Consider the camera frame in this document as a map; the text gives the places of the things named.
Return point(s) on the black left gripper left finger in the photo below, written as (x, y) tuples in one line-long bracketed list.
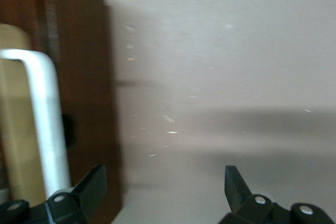
[(65, 208)]

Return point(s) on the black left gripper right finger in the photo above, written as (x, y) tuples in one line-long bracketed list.
[(252, 208)]

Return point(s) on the dark brown wooden box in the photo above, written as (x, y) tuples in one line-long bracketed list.
[(86, 77)]

